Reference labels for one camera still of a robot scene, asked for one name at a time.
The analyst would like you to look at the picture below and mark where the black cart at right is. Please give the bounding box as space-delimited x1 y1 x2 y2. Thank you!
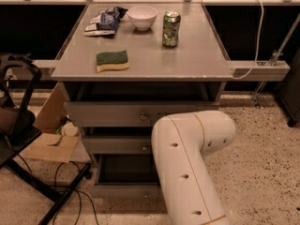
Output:
276 49 300 127

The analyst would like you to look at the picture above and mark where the green yellow sponge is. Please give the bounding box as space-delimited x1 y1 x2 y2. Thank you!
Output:
96 51 129 72

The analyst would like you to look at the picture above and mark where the metal diagonal brace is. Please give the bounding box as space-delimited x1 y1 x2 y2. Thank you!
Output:
251 13 300 108

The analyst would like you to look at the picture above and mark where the white cable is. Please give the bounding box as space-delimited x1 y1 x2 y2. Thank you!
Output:
230 0 265 81

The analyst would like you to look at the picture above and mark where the grey bottom drawer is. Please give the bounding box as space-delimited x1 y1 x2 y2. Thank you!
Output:
89 154 162 199

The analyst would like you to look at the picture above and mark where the white round container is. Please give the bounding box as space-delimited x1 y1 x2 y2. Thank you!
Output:
61 123 79 137

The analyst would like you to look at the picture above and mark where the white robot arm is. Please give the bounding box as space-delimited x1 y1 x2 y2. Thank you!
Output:
151 111 236 225

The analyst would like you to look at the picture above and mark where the brown cardboard sheet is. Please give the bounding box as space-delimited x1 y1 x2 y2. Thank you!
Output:
22 85 80 162

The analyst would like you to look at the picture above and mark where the grey drawer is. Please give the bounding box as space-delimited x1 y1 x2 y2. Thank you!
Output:
65 101 219 128
89 154 162 199
82 136 152 154

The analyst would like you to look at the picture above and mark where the blue white snack bag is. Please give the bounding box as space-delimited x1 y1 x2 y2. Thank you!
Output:
83 7 128 37

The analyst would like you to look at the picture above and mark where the grey drawer cabinet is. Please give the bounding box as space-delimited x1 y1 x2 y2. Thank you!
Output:
51 2 234 161

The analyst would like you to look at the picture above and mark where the grey middle drawer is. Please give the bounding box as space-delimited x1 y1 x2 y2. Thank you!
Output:
82 136 152 154

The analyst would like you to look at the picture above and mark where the grey top drawer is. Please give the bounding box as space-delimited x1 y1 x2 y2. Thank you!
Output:
65 101 219 128

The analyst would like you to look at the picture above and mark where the green soda can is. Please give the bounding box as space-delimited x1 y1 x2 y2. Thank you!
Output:
162 10 181 48

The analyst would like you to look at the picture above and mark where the white bowl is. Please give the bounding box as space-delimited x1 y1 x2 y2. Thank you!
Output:
127 6 158 31

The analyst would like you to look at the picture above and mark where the black floor cable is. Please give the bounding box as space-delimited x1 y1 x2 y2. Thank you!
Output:
51 160 100 225

